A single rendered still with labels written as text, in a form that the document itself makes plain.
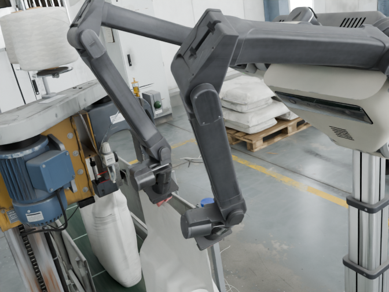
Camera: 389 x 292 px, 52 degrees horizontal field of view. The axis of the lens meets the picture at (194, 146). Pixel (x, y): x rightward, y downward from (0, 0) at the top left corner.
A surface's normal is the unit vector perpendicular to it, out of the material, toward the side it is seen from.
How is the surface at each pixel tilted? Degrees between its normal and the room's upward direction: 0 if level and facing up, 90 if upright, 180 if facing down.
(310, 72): 40
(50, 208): 91
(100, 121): 90
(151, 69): 90
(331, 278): 0
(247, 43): 117
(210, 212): 29
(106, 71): 94
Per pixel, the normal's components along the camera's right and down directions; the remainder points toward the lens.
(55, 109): 0.94, -0.02
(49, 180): 0.84, 0.07
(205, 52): -0.76, -0.22
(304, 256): -0.15, -0.92
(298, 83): -0.65, -0.50
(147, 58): 0.55, 0.23
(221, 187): 0.26, 0.69
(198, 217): 0.12, -0.70
